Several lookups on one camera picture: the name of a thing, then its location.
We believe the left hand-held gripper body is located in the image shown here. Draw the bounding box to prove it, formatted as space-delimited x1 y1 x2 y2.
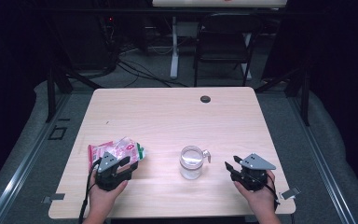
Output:
94 151 131 191

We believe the clear glass jar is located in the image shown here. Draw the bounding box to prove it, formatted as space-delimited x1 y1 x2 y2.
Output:
179 145 213 181

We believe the person's left hand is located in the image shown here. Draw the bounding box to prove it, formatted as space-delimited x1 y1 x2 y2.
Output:
88 180 129 217

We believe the right hand-held gripper black cable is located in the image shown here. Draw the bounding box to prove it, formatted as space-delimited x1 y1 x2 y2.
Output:
265 172 281 213

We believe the grey tape strip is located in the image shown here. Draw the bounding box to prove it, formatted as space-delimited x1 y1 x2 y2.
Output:
42 192 66 204
279 186 301 201

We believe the left hand-held gripper black cable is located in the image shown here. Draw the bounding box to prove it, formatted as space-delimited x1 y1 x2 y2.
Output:
77 158 103 224

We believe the pink and white plastic bag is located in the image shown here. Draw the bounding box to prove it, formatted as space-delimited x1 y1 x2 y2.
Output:
87 136 146 172

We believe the person's right hand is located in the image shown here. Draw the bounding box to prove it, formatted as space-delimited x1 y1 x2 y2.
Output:
233 180 277 217

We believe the bundle of black floor cables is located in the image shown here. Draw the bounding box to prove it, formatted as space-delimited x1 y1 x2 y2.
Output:
116 46 189 89

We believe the dark device with red light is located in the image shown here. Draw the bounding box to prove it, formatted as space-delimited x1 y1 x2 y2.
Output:
101 13 119 35

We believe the white desk leg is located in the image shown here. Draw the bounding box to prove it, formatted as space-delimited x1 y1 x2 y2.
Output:
242 32 253 81
170 16 180 79

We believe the black metal stand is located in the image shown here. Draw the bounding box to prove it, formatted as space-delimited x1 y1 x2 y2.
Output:
255 62 311 127
44 15 104 123

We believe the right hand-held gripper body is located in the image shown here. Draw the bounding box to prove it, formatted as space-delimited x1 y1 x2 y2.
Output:
229 152 277 191

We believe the metal floor rail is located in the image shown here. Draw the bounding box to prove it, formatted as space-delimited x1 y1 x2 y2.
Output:
0 92 72 224
287 92 357 224

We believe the black folding chair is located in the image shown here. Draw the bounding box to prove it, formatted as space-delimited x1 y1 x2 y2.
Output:
193 12 264 88

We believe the hand-held gripper black cable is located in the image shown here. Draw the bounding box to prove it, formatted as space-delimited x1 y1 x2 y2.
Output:
265 172 281 213
77 158 103 224

